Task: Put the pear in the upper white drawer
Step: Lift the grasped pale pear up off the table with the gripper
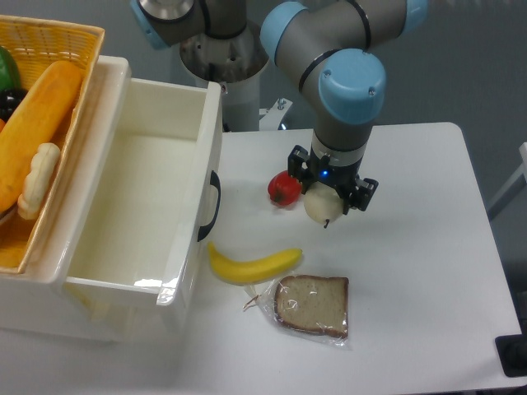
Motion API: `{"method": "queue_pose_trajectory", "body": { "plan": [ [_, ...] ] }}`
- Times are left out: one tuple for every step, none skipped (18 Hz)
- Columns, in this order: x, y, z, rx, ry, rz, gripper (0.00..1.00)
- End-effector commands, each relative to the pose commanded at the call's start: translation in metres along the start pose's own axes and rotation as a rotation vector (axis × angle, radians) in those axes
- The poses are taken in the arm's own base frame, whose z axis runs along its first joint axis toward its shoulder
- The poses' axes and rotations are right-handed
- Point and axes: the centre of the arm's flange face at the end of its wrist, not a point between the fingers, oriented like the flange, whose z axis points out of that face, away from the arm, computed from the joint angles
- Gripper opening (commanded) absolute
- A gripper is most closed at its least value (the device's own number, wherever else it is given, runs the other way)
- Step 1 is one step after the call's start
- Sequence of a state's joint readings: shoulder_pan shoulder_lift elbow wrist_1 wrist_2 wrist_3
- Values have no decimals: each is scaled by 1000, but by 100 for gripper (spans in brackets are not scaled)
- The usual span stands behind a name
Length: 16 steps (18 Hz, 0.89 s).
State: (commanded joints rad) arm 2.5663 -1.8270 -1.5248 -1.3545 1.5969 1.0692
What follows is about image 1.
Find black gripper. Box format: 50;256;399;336
287;142;379;215

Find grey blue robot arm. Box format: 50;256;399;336
131;1;428;215

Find white open upper drawer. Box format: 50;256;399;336
66;79;222;308

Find white drawer cabinet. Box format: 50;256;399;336
1;56;190;342

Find red bell pepper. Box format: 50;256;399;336
268;170;301;207

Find yellow banana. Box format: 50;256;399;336
207;242;303;284

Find bread slice in plastic bag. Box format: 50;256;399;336
245;274;349;348

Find white table leg at right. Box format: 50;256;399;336
487;142;526;221

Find black device at table edge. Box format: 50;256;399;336
495;334;526;378

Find cream pastry piece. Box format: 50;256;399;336
17;142;60;220

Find orange baguette loaf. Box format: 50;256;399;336
1;61;83;211

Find yellow wicker basket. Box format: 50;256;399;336
1;16;105;274

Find dark purple grapes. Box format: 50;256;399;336
0;87;28;122

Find green bell pepper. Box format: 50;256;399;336
0;47;21;91

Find white metal frame bracket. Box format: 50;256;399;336
259;98;293;131

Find black drawer handle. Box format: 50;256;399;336
197;170;222;242

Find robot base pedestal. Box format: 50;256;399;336
179;21;268;132

